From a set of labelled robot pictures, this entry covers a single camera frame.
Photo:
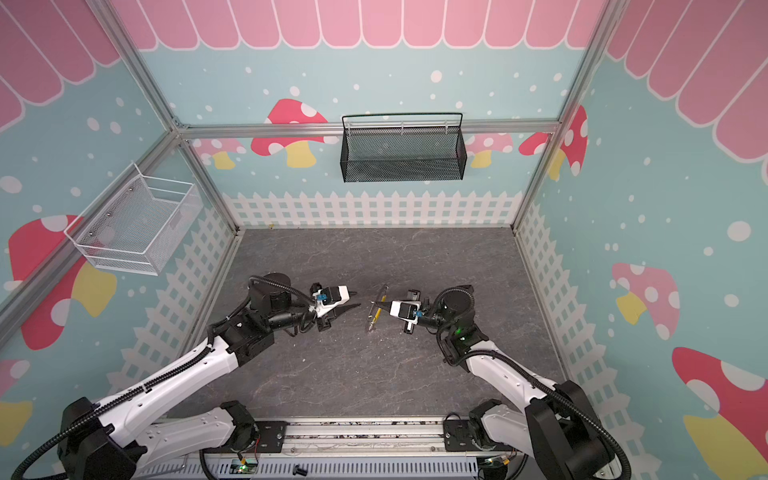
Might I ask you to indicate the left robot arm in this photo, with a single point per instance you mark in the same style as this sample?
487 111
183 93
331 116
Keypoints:
83 444

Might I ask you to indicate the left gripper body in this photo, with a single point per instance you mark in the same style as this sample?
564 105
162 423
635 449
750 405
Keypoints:
323 323

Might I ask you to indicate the white vented cable duct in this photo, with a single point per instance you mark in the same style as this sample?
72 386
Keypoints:
222 467

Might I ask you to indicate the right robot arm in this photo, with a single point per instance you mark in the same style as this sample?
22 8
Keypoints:
522 384

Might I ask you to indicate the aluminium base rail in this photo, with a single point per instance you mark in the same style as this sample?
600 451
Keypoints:
360 435

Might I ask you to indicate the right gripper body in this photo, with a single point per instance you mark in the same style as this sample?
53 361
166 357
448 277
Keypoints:
410 309

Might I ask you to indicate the black mesh wall basket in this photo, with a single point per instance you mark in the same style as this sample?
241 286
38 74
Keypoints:
406 147

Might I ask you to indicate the white wire wall basket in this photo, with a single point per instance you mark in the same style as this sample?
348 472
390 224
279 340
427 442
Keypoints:
137 227

